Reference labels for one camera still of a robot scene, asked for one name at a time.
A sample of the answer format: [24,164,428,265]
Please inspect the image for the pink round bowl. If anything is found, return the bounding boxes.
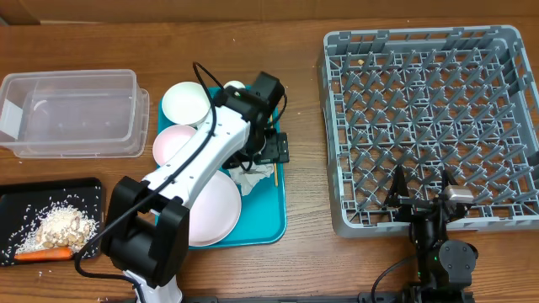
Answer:
[152,125,196,166]

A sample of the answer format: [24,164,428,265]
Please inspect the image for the white paper cup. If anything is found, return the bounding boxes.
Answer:
[223,80,246,89]

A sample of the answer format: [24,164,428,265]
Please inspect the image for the wooden chopstick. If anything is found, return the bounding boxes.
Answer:
[269,114,279,188]

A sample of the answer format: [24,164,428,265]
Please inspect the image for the white round bowl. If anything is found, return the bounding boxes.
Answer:
[161,82,210,126]

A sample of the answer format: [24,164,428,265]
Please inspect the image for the grey plastic dish rack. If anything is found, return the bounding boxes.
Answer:
[319,25,538,238]

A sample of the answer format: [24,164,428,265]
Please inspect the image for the white paper tissue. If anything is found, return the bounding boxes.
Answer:
[228,164,274,196]

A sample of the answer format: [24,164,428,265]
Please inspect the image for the large pink plate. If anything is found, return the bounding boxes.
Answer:
[189,171,242,247]

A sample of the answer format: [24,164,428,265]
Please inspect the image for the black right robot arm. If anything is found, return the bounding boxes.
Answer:
[371,165,478,302]

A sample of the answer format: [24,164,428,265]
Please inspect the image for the orange carrot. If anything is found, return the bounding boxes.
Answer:
[14,247,74,263]

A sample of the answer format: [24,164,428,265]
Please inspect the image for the rice and peanuts pile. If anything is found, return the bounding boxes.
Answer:
[1,199,100,259]

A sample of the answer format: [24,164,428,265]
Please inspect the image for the clear plastic waste bin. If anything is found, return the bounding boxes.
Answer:
[1,69,150,158]

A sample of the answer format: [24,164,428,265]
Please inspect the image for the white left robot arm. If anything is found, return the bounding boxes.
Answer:
[101,72,289,302]

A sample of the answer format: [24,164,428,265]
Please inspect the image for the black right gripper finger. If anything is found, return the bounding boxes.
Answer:
[384,164,409,207]
[441,168,457,189]

